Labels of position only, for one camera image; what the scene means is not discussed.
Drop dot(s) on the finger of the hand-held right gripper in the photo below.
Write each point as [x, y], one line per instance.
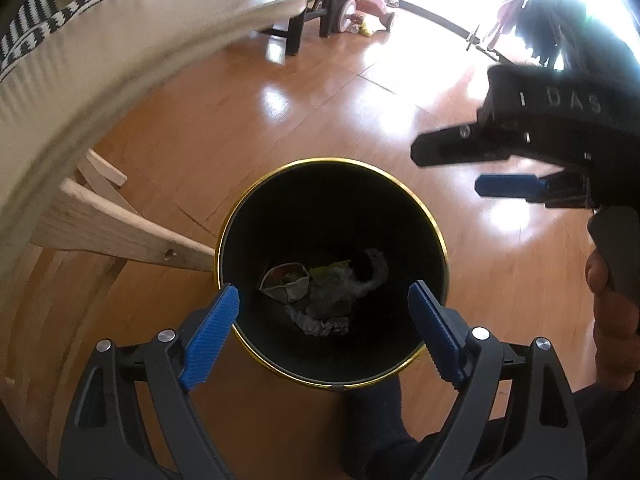
[450, 147]
[505, 185]

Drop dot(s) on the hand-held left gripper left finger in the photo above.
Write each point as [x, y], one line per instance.
[210, 335]

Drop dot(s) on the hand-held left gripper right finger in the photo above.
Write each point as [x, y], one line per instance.
[435, 330]

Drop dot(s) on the black gold-rimmed waste bin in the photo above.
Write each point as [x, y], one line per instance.
[325, 210]

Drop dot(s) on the person's right hand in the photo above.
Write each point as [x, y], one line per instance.
[615, 340]

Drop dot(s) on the dark hanging cloth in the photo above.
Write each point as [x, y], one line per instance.
[550, 20]

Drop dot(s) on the crumpled grey plastic film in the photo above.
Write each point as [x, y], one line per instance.
[370, 272]

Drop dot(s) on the crumpled colourful wrapper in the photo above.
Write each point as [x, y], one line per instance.
[285, 282]

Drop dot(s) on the crumpled silver foil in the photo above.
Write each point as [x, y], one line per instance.
[320, 325]

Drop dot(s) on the pink hanging cloth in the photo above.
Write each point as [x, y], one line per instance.
[510, 5]

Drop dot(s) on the person's dark socked foot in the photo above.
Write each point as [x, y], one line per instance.
[370, 430]

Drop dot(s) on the crumpled green wrapper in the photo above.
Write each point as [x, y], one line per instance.
[327, 270]

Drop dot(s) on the yellow toy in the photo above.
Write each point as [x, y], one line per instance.
[364, 26]

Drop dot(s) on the person's dark trousers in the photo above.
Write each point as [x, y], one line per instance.
[600, 420]

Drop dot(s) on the black low table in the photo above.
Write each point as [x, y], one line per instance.
[295, 30]

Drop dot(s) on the round beige wooden table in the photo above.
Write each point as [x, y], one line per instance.
[75, 85]

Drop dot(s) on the black white patterned sofa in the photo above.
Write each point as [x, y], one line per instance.
[30, 20]

